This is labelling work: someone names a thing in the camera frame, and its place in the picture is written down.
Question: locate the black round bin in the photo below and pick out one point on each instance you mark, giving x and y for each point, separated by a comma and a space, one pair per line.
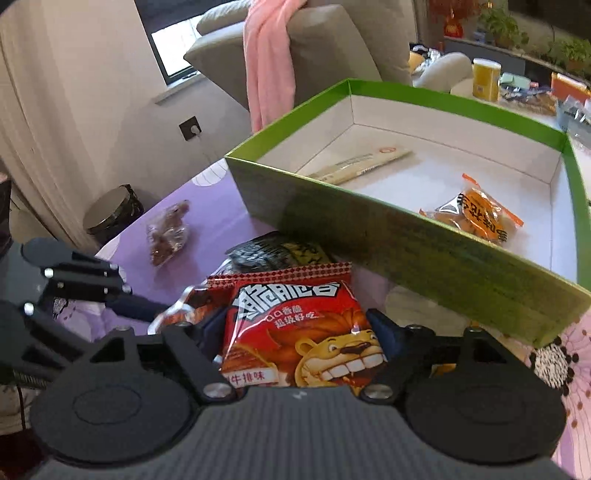
115, 217

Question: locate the orange box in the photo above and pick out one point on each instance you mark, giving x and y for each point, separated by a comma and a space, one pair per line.
570, 86

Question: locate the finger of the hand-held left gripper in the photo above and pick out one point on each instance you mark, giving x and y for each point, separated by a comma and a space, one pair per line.
41, 330
138, 305

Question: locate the black wall socket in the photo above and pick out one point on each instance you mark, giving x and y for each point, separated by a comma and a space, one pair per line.
190, 128

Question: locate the beige curtain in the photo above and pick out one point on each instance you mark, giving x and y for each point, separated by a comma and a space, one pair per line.
46, 115

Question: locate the red lion snack packet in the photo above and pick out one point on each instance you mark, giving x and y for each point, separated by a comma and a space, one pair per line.
286, 318

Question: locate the dark red snack packet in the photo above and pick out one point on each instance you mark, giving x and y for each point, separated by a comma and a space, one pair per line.
189, 304

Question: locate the clear brown snack packet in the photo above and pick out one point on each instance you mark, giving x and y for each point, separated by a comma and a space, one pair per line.
166, 235

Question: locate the red flower decoration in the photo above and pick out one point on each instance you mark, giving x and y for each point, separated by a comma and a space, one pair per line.
455, 25

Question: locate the yellow canister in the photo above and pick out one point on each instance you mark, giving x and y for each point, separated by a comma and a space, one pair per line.
485, 81

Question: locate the black snack packet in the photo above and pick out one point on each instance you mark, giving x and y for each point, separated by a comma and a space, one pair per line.
258, 256

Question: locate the dark low cabinet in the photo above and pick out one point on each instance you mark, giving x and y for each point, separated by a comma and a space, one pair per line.
531, 62

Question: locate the pile of snack packets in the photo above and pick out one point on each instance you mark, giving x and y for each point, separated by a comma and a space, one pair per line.
207, 217

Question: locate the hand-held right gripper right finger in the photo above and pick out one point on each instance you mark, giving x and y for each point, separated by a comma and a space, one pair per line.
385, 337

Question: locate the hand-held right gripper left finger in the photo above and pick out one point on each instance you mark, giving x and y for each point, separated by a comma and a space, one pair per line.
213, 333

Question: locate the pink cloth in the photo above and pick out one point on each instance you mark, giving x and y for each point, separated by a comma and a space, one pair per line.
268, 60

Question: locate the orange snack packet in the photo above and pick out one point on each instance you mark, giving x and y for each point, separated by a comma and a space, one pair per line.
475, 217

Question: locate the white cushioned chair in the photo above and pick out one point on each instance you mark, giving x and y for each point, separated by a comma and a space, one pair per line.
441, 69

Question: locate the potted green plant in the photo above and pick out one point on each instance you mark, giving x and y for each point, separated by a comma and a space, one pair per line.
501, 25
572, 53

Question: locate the white round table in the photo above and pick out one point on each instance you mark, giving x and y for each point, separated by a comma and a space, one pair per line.
461, 90

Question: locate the window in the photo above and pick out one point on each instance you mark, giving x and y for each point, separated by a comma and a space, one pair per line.
171, 50

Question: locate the beige chopstick wrapper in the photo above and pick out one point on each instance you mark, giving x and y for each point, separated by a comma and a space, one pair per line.
364, 164

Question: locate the green cardboard box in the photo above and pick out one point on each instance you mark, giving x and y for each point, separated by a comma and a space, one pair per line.
392, 251

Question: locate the beige armchair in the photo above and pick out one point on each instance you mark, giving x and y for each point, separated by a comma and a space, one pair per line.
323, 46

